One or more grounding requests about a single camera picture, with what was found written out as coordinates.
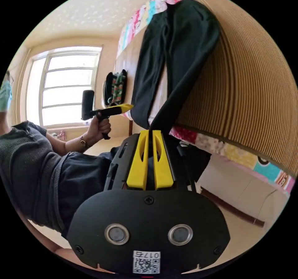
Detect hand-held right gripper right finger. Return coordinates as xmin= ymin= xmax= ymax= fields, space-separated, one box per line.
xmin=152 ymin=130 xmax=174 ymax=190

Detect window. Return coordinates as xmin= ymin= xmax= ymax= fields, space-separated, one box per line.
xmin=19 ymin=46 xmax=103 ymax=128

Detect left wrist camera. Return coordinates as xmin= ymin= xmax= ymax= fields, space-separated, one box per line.
xmin=81 ymin=90 xmax=95 ymax=121

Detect person's body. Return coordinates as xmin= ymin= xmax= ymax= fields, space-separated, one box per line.
xmin=0 ymin=70 xmax=122 ymax=240

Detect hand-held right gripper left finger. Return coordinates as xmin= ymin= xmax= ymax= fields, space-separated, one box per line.
xmin=126 ymin=130 xmax=150 ymax=190

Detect bed with woven mat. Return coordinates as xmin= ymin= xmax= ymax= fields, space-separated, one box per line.
xmin=115 ymin=0 xmax=298 ymax=229

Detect person's left forearm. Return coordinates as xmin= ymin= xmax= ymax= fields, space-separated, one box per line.
xmin=46 ymin=133 xmax=90 ymax=156

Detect black pants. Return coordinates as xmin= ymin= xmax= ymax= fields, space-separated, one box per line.
xmin=130 ymin=0 xmax=221 ymax=132

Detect person's left hand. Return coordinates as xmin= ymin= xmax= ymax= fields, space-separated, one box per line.
xmin=83 ymin=115 xmax=112 ymax=147

